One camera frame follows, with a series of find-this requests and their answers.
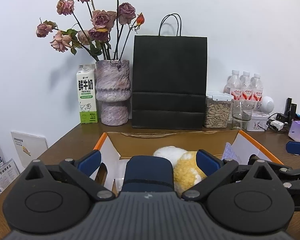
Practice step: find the middle clear water bottle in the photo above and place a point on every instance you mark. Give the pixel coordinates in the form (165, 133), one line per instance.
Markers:
(247, 90)

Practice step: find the green white milk carton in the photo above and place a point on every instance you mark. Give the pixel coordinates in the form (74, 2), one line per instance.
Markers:
(87, 94)

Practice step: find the purple fabric drawstring pouch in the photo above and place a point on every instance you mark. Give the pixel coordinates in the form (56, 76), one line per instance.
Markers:
(229, 153)

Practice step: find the left clear water bottle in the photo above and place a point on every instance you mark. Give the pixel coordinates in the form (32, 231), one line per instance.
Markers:
(234, 85)

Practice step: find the clear water bottle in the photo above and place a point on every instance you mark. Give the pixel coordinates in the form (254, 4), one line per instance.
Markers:
(247, 90)
(234, 85)
(257, 87)

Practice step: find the white board against wall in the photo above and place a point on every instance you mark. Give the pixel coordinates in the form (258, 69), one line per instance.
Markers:
(29, 147)

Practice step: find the right clear water bottle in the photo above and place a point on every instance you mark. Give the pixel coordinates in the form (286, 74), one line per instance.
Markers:
(257, 87)

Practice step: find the translucent plastic wipes box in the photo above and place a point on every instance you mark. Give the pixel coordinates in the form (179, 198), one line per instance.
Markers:
(118, 183)

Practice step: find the clear container with seeds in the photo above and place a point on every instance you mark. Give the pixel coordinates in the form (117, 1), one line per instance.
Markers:
(218, 106)

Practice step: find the yellow white plush toy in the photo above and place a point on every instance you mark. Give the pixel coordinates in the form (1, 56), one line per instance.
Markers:
(186, 172)

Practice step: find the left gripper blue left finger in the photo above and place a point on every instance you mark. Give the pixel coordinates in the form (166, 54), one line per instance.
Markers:
(89, 163)

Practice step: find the white charger plug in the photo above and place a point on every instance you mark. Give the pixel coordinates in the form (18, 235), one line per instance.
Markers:
(276, 124)

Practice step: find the dried pink rose bouquet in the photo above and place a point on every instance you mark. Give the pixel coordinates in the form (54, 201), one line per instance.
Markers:
(104, 35)

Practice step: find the black paper shopping bag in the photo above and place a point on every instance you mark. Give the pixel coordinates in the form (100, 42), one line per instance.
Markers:
(169, 81)

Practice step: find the red orange cardboard box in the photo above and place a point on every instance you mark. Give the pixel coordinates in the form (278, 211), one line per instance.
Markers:
(116, 148)

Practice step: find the navy blue zip case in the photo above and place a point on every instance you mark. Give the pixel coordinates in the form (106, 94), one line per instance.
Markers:
(148, 174)

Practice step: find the purple marbled ceramic vase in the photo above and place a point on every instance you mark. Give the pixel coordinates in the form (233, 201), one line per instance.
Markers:
(113, 91)

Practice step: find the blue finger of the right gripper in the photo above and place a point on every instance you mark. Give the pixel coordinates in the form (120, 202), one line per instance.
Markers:
(293, 147)

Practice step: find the empty clear glass jar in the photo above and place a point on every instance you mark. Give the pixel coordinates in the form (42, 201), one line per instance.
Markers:
(241, 113)

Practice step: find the black upright device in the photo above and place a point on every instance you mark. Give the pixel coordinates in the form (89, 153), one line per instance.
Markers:
(290, 110)

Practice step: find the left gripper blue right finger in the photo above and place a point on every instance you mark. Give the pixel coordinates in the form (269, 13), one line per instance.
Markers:
(207, 162)

